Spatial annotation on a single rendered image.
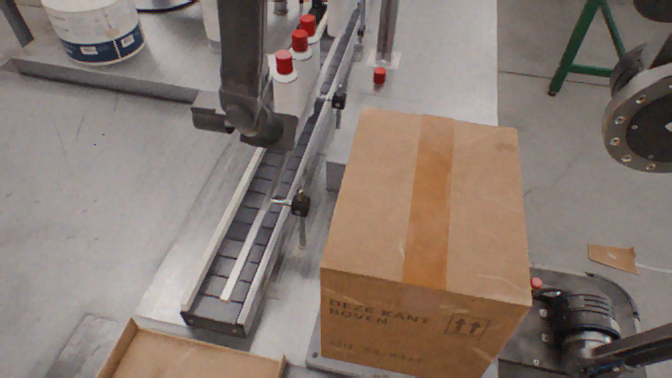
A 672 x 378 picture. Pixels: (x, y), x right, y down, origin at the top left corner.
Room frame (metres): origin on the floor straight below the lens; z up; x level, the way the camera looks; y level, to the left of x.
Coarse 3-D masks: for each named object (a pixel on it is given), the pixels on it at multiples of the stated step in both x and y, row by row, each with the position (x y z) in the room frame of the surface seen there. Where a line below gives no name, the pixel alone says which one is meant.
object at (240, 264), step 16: (352, 0) 1.23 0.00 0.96; (336, 48) 1.00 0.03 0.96; (320, 80) 0.86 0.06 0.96; (304, 112) 0.74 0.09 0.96; (288, 160) 0.61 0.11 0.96; (272, 192) 0.52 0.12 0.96; (256, 224) 0.45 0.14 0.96; (256, 240) 0.43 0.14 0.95; (240, 256) 0.39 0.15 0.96; (240, 272) 0.36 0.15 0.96; (224, 288) 0.33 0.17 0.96
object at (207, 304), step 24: (336, 72) 1.04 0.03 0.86; (312, 120) 0.81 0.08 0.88; (264, 168) 0.66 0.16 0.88; (288, 168) 0.66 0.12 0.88; (264, 192) 0.59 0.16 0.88; (288, 192) 0.61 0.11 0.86; (240, 216) 0.53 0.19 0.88; (240, 240) 0.47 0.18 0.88; (264, 240) 0.48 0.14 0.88; (216, 264) 0.42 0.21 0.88; (216, 288) 0.38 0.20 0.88; (240, 288) 0.38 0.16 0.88; (192, 312) 0.33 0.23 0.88; (216, 312) 0.33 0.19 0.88
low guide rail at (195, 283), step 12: (324, 24) 1.19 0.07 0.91; (252, 168) 0.62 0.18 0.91; (240, 192) 0.56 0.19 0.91; (228, 216) 0.50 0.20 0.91; (228, 228) 0.49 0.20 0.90; (216, 240) 0.45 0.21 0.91; (204, 252) 0.42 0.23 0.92; (216, 252) 0.44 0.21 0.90; (204, 264) 0.40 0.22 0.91; (192, 276) 0.38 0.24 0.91; (204, 276) 0.39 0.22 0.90; (192, 288) 0.36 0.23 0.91; (180, 300) 0.33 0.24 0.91; (192, 300) 0.34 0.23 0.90
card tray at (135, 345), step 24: (120, 336) 0.29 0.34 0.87; (144, 336) 0.31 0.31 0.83; (168, 336) 0.31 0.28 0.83; (120, 360) 0.27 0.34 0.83; (144, 360) 0.27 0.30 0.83; (168, 360) 0.27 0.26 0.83; (192, 360) 0.27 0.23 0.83; (216, 360) 0.27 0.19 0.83; (240, 360) 0.28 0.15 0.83; (264, 360) 0.28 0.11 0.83
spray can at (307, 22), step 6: (300, 18) 0.90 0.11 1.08; (306, 18) 0.90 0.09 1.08; (312, 18) 0.90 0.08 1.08; (300, 24) 0.89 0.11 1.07; (306, 24) 0.88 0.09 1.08; (312, 24) 0.89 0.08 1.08; (306, 30) 0.88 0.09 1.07; (312, 30) 0.89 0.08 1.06; (312, 36) 0.89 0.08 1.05; (318, 36) 0.90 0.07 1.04; (312, 42) 0.88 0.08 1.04; (318, 42) 0.89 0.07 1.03; (312, 48) 0.88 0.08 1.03; (318, 48) 0.89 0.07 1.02; (312, 54) 0.88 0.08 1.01; (318, 54) 0.89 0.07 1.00; (312, 60) 0.88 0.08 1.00; (318, 60) 0.89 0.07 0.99; (318, 66) 0.89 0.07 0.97; (318, 72) 0.89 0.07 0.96
